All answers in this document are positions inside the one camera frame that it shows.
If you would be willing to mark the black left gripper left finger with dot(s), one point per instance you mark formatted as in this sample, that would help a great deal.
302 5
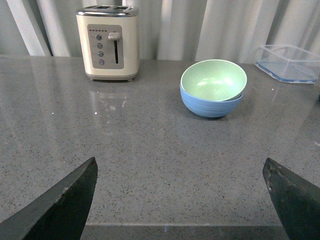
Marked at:
58 214

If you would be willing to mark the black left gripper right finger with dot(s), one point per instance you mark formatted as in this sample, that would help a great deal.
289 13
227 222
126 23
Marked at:
295 199

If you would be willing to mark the blue bowl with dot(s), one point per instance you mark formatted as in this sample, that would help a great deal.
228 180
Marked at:
208 108

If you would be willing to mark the green bowl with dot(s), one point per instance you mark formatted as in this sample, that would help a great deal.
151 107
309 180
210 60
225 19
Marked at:
214 80

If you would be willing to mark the clear plastic storage container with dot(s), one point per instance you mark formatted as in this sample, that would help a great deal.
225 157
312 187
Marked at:
289 64

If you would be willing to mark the white curtain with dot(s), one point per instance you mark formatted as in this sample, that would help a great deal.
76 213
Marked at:
194 30

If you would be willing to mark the cream two-slot toaster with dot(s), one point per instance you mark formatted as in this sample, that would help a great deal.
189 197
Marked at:
109 39

